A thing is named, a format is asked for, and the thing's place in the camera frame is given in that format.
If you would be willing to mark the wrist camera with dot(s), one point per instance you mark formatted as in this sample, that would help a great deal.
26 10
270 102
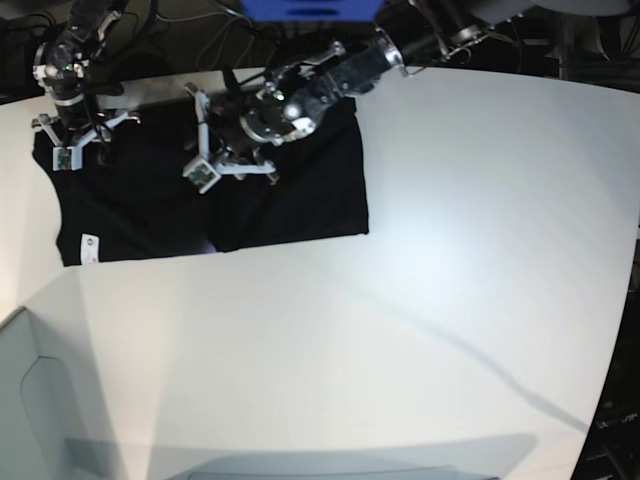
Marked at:
201 174
67 158

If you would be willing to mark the blue plastic box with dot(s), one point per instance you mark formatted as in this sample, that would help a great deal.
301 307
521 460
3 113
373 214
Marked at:
311 10

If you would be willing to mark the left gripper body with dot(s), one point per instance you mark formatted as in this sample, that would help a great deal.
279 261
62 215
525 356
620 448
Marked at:
221 138

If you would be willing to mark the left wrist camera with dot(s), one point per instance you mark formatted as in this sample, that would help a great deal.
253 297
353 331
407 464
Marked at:
201 174

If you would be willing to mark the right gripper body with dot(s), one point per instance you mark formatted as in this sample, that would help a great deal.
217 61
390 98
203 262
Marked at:
74 127

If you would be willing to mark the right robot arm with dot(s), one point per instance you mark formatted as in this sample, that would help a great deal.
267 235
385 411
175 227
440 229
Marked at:
62 69

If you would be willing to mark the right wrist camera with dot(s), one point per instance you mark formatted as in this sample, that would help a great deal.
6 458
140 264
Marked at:
67 158

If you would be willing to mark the black T-shirt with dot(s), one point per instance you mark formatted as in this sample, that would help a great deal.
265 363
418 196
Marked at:
139 206

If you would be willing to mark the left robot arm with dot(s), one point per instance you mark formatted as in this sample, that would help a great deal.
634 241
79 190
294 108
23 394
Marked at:
287 102

